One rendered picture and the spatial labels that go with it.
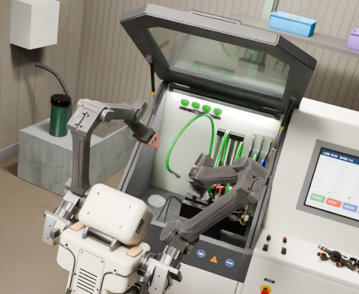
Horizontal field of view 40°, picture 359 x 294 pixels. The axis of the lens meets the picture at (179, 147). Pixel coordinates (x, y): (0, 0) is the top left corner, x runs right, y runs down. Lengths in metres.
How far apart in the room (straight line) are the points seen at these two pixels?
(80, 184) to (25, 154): 2.51
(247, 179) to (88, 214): 0.54
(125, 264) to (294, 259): 0.93
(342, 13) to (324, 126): 1.96
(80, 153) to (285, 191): 1.09
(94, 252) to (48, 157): 2.55
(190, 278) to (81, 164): 0.94
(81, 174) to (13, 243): 1.99
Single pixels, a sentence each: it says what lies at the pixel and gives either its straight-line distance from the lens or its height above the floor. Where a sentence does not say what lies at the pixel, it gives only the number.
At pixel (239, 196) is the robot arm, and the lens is 1.51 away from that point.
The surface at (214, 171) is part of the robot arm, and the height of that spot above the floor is 1.45.
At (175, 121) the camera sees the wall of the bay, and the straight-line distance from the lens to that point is 2.66.
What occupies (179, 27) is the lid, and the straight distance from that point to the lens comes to 1.74.
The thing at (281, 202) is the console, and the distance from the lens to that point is 2.40.
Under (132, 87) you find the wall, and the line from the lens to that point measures 4.92.
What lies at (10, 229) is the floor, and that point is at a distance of 3.82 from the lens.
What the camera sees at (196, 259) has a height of 0.84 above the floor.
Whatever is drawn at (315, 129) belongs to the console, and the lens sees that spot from 2.34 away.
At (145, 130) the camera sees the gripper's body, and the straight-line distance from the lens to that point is 2.11.
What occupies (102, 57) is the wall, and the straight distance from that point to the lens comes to 5.03.
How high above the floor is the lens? 2.24
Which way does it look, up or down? 25 degrees down
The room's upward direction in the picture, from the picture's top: 11 degrees clockwise
